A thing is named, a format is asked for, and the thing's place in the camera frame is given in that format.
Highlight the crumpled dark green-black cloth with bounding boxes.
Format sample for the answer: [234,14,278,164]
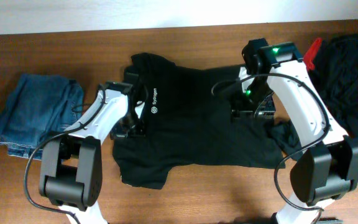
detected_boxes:
[265,120,301,155]

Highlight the folded blue denim jeans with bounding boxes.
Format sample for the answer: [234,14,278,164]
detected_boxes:
[0,73,84,159]

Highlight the black garment with red trim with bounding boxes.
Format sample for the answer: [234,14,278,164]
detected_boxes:
[303,34,358,138]

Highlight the black t-shirt with logo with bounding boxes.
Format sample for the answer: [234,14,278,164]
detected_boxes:
[112,53,282,189]

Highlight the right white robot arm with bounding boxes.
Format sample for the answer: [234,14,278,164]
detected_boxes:
[234,39,358,223]

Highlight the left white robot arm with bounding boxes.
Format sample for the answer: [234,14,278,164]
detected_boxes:
[39,82,149,223]

